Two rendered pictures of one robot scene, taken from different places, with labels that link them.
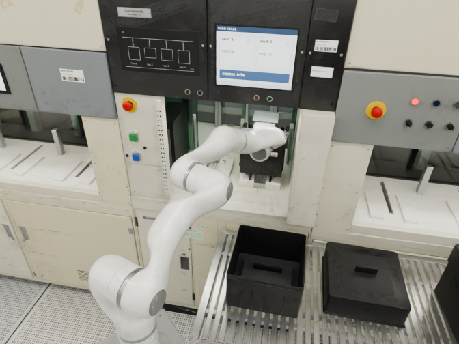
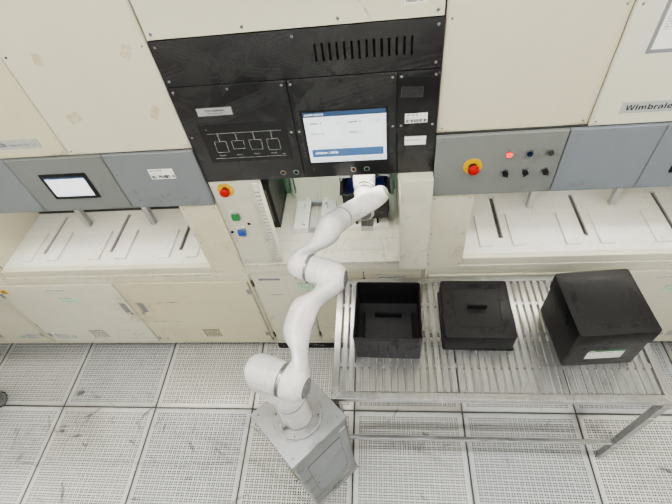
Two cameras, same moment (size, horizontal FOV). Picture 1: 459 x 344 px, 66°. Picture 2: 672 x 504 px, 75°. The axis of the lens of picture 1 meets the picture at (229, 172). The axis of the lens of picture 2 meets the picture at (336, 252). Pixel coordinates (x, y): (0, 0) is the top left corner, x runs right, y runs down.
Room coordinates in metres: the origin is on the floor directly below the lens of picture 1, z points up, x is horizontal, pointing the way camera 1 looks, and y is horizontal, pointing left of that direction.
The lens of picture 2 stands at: (0.00, 0.01, 2.49)
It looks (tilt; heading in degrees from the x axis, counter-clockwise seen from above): 50 degrees down; 0
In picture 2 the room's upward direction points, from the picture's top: 9 degrees counter-clockwise
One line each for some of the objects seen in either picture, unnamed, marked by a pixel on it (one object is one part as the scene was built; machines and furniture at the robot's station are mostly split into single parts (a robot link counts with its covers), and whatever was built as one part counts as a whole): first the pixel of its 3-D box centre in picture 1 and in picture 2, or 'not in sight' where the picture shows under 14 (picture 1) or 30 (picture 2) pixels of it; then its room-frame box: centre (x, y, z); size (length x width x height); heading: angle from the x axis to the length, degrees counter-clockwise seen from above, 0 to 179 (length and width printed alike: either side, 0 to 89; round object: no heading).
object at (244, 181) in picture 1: (261, 173); (367, 213); (1.57, -0.17, 0.89); 0.22 x 0.21 x 0.04; 170
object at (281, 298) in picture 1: (267, 268); (387, 319); (0.96, -0.16, 0.85); 0.28 x 0.28 x 0.17; 79
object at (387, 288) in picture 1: (363, 278); (475, 312); (0.94, -0.54, 0.83); 0.29 x 0.29 x 0.13; 79
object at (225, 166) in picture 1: (212, 168); (315, 215); (1.62, 0.10, 0.89); 0.22 x 0.21 x 0.04; 170
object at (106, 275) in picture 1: (123, 294); (274, 381); (0.66, 0.30, 1.07); 0.19 x 0.12 x 0.24; 60
